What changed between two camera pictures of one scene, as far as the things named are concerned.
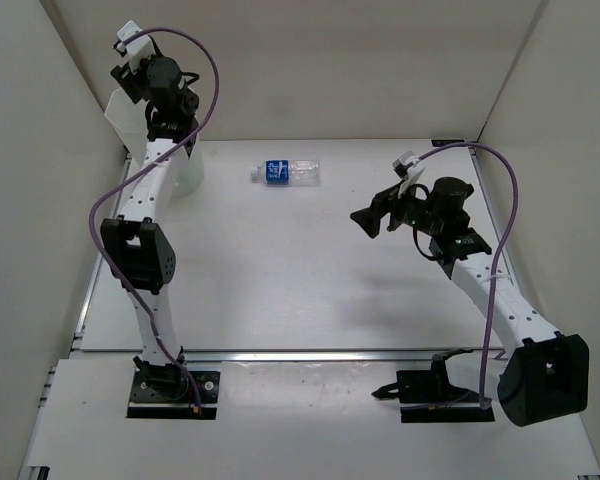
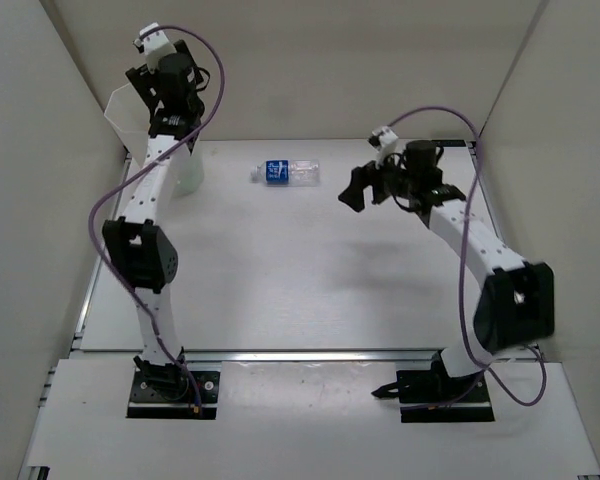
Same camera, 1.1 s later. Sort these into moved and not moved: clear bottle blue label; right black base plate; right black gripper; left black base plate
Moved: right black gripper
Not moved: left black base plate; right black base plate; clear bottle blue label
